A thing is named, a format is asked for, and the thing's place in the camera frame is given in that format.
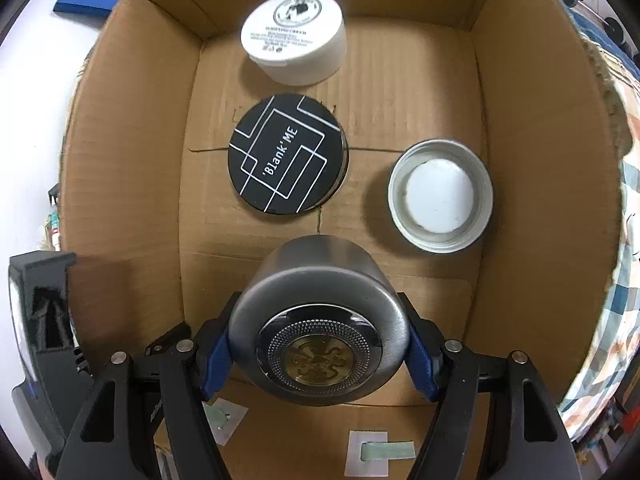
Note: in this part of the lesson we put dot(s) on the black bottle holder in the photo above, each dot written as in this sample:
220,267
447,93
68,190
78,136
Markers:
54,195

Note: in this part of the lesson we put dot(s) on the grey metallic round jar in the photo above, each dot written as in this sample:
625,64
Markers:
315,290

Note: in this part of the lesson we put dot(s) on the black round tin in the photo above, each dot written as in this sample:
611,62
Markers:
285,155

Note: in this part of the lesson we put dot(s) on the short barbell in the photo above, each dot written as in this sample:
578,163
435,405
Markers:
600,15

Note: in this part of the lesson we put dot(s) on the plaid tablecloth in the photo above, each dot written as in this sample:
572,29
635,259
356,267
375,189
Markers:
620,310

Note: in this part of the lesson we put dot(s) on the white cream jar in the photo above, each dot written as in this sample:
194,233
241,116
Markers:
292,40

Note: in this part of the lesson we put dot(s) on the cardboard box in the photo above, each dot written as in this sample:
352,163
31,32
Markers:
400,85

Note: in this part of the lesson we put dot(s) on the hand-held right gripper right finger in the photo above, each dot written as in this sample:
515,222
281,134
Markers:
422,367

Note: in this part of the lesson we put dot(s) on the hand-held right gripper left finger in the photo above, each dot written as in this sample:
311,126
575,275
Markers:
215,362

